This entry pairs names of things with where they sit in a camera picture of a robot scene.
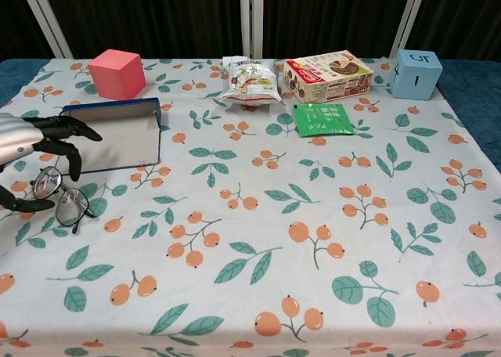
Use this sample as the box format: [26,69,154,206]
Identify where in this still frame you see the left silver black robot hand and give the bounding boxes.
[0,112,103,213]

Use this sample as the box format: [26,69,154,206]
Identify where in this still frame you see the black frame eyeglasses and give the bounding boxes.
[30,165,97,235]

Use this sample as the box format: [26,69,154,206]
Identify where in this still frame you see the blue cardboard box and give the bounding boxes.
[60,97,162,175]

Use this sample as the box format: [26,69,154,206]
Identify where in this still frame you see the cookie box with red print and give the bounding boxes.
[282,50,375,105]

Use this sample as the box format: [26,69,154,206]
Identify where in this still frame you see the pink cube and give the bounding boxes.
[87,49,142,100]

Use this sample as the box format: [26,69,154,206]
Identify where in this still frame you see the black curtain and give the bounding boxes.
[0,0,501,60]

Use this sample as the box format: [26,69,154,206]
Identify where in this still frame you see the white snack bag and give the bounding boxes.
[218,55,283,106]

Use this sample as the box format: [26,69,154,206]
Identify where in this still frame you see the floral tablecloth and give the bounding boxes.
[0,55,501,357]

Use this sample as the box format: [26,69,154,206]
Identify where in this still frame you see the green tea sachet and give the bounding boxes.
[293,103,356,138]

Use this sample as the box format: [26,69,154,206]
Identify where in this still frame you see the light blue numbered cube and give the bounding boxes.
[390,49,444,100]

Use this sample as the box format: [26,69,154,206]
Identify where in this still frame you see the white frame post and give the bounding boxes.
[388,0,430,59]
[239,0,265,59]
[17,0,74,59]

